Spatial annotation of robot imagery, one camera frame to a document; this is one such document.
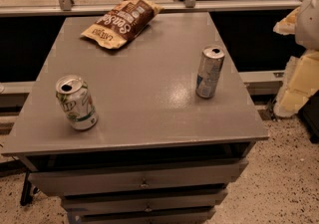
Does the green white 7up can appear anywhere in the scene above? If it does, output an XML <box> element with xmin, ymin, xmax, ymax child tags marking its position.
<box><xmin>56</xmin><ymin>75</ymin><xmax>98</xmax><ymax>130</ymax></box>

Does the top grey drawer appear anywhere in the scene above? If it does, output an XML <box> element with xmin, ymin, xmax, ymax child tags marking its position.
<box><xmin>29</xmin><ymin>158</ymin><xmax>248</xmax><ymax>196</ymax></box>

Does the silver blue redbull can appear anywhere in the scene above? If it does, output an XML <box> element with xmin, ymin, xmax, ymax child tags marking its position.
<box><xmin>195</xmin><ymin>45</ymin><xmax>225</xmax><ymax>99</ymax></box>

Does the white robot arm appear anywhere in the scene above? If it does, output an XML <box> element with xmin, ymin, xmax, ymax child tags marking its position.
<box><xmin>273</xmin><ymin>0</ymin><xmax>319</xmax><ymax>117</ymax></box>

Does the grey drawer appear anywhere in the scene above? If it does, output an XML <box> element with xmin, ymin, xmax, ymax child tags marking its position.
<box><xmin>68</xmin><ymin>207</ymin><xmax>215</xmax><ymax>224</ymax></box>
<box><xmin>29</xmin><ymin>158</ymin><xmax>248</xmax><ymax>196</ymax></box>
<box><xmin>62</xmin><ymin>187</ymin><xmax>227</xmax><ymax>215</ymax></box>

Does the bottom grey drawer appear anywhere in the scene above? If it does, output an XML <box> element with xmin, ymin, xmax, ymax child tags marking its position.
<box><xmin>68</xmin><ymin>207</ymin><xmax>215</xmax><ymax>224</ymax></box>

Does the middle grey drawer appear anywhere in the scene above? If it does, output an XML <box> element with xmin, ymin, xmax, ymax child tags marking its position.
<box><xmin>62</xmin><ymin>187</ymin><xmax>227</xmax><ymax>215</ymax></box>

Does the brown chip bag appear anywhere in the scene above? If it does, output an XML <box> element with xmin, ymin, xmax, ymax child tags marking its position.
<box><xmin>81</xmin><ymin>0</ymin><xmax>162</xmax><ymax>49</ymax></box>

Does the grey drawer cabinet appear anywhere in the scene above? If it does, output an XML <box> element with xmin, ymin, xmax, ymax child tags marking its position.
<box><xmin>0</xmin><ymin>11</ymin><xmax>270</xmax><ymax>224</ymax></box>

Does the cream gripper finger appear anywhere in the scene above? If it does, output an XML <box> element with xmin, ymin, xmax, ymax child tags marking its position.
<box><xmin>273</xmin><ymin>8</ymin><xmax>300</xmax><ymax>35</ymax></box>
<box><xmin>273</xmin><ymin>50</ymin><xmax>319</xmax><ymax>117</ymax></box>

